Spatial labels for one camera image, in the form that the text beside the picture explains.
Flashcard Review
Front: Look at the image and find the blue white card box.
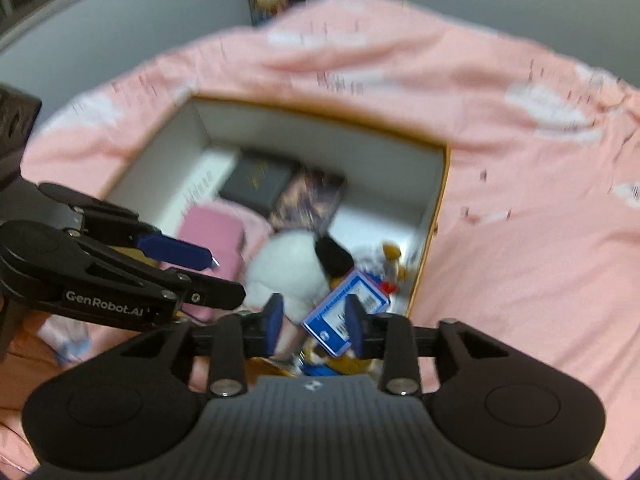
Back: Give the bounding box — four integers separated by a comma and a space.
302, 270, 390, 358

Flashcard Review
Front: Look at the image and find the pink flat case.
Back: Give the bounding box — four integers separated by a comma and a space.
174, 201, 248, 323

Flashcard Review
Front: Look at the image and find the small duck figure toy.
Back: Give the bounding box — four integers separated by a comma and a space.
378, 242, 408, 295

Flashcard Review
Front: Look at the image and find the white box with text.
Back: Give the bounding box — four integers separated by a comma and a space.
154, 146, 240, 236

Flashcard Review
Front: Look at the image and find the panda plush toy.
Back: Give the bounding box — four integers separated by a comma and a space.
242, 230, 355, 325

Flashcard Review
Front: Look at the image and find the black box gold lettering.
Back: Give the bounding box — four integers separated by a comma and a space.
218, 151, 299, 218

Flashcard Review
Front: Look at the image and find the orange cardboard storage box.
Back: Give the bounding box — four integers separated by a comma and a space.
101, 96, 449, 313

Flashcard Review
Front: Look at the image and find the illustrated art card box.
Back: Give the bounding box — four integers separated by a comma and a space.
269, 168, 347, 233

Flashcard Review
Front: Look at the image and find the pink patterned bed quilt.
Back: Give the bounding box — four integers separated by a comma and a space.
22, 0, 639, 479

